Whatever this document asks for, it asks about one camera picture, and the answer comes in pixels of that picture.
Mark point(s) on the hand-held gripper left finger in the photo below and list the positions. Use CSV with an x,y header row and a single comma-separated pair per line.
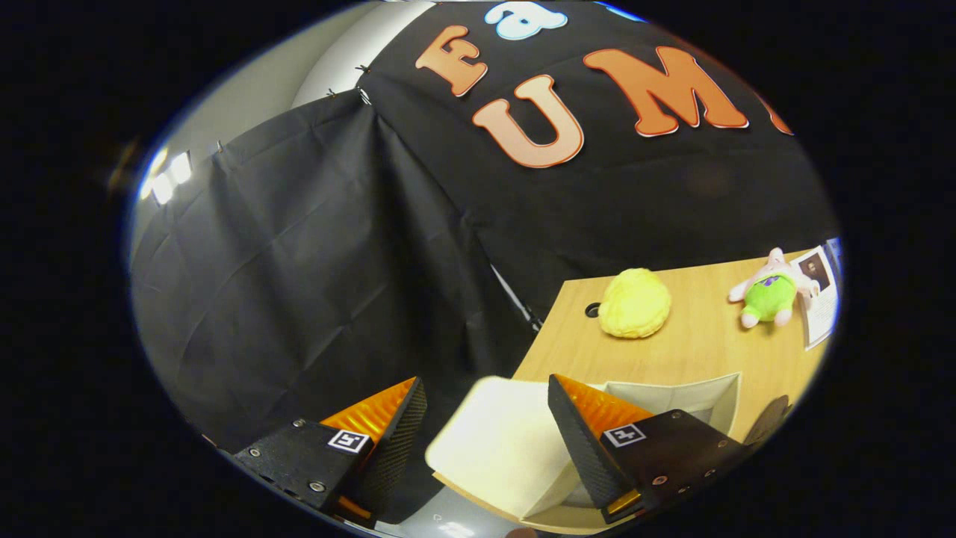
x,y
392,448

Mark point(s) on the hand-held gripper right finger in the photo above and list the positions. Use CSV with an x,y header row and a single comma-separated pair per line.
x,y
579,448

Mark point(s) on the beige fabric storage box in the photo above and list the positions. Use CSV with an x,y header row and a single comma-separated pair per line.
x,y
500,448

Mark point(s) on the yellow plush toy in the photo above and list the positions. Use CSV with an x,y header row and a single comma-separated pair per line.
x,y
635,302

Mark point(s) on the black backdrop cloth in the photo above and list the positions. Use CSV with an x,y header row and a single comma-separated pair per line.
x,y
299,261

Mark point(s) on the pink and green plush toy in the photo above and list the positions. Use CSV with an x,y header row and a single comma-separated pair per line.
x,y
769,295

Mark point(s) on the white book with portrait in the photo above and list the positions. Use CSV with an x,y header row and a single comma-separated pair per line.
x,y
820,299

